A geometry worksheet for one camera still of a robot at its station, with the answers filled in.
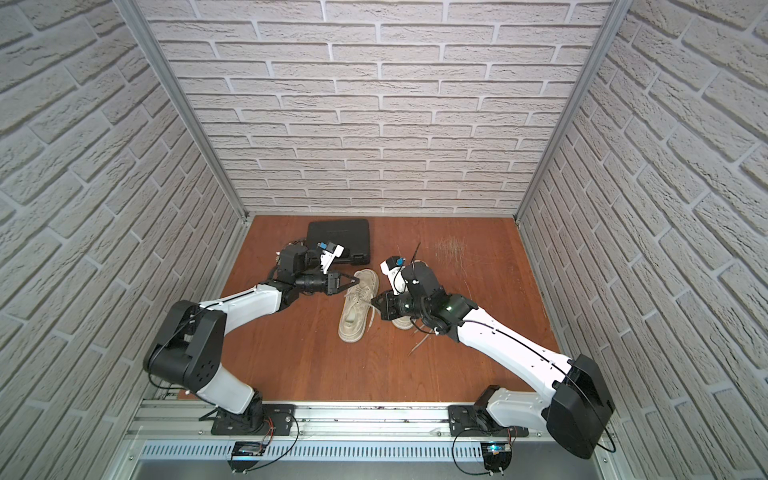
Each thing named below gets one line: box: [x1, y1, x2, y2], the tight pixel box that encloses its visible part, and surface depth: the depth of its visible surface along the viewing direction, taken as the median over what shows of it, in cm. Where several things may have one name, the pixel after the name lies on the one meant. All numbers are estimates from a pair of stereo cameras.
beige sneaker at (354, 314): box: [338, 269, 380, 344], surface depth 89 cm
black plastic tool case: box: [307, 219, 370, 265], surface depth 112 cm
